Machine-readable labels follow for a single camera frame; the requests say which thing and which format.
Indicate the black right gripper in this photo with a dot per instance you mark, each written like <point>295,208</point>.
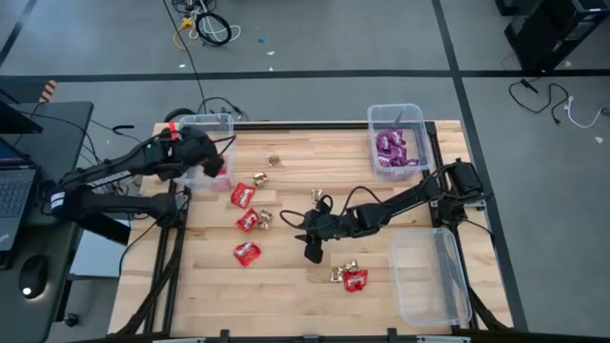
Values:
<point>333,224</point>

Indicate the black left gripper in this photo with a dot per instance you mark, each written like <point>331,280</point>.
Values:
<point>195,147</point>

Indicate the red Skittles packet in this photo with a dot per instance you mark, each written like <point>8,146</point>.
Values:
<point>247,253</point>
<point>222,169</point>
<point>242,195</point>
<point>248,220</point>
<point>223,184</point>
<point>355,280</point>

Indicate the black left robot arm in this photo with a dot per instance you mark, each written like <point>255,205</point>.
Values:
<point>119,167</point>

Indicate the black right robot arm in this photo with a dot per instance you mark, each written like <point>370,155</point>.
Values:
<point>405,200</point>

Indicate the small clear plastic bin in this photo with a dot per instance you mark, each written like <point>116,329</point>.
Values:
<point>205,119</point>
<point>395,114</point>

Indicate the large clear plastic bin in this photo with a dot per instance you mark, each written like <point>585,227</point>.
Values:
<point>429,305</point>

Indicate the white panel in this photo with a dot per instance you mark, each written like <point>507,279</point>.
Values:
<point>97,252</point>

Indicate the black desk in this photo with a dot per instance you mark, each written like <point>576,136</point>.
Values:
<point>57,143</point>

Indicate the orange striped marker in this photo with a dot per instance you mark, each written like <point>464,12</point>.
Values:
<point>47,90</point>

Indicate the black monitor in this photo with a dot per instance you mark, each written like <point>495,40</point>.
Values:
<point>14,121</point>

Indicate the grey laptop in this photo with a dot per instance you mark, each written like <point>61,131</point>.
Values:
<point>14,190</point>

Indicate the black caster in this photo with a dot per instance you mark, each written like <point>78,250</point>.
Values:
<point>71,319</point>

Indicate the black computer mouse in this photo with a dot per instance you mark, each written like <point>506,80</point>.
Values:
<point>32,276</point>

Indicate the black computer tower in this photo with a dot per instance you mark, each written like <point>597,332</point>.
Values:
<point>553,33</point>

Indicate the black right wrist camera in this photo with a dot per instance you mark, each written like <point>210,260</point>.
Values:
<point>313,252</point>

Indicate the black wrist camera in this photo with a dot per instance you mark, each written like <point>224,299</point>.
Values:
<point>213,167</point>
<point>313,252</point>

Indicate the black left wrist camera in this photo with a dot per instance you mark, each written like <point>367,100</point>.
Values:
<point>213,167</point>

